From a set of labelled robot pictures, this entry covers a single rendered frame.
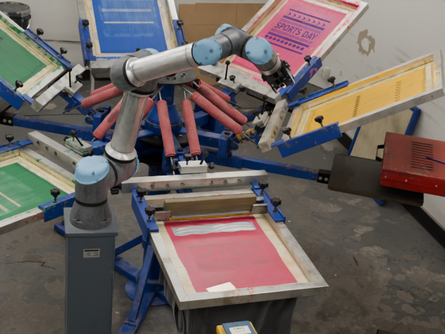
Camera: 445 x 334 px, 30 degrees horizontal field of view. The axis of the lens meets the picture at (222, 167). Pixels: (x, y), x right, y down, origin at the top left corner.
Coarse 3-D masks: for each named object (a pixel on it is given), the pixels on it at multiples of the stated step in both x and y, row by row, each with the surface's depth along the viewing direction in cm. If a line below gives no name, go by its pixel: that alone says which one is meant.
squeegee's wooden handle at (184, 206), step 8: (168, 200) 348; (176, 200) 349; (184, 200) 349; (192, 200) 350; (200, 200) 351; (208, 200) 352; (216, 200) 353; (224, 200) 355; (232, 200) 356; (240, 200) 357; (248, 200) 358; (168, 208) 348; (176, 208) 349; (184, 208) 350; (192, 208) 351; (200, 208) 353; (208, 208) 354; (216, 208) 355; (224, 208) 356; (232, 208) 358; (240, 208) 359; (248, 208) 360
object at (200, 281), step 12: (168, 228) 348; (180, 240) 341; (192, 240) 341; (204, 240) 342; (216, 240) 343; (180, 252) 332; (192, 264) 325; (192, 276) 318; (204, 276) 318; (216, 276) 319; (228, 276) 320; (240, 276) 321; (204, 288) 311
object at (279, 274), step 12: (240, 216) 363; (252, 216) 364; (228, 240) 344; (240, 240) 345; (264, 240) 347; (276, 252) 339; (276, 264) 331; (252, 276) 322; (264, 276) 322; (276, 276) 323; (288, 276) 324
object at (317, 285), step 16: (208, 192) 372; (224, 192) 374; (240, 192) 375; (272, 224) 357; (160, 240) 332; (288, 240) 342; (160, 256) 322; (304, 256) 331; (176, 272) 313; (304, 272) 327; (176, 288) 304; (256, 288) 308; (272, 288) 309; (288, 288) 310; (304, 288) 312; (320, 288) 314; (192, 304) 299; (208, 304) 301; (224, 304) 303
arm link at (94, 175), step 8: (80, 160) 292; (88, 160) 292; (96, 160) 292; (104, 160) 292; (80, 168) 288; (88, 168) 288; (96, 168) 288; (104, 168) 289; (112, 168) 295; (80, 176) 288; (88, 176) 287; (96, 176) 287; (104, 176) 289; (112, 176) 294; (80, 184) 289; (88, 184) 288; (96, 184) 288; (104, 184) 291; (112, 184) 296; (80, 192) 290; (88, 192) 289; (96, 192) 290; (104, 192) 292; (80, 200) 292; (88, 200) 291; (96, 200) 291; (104, 200) 294
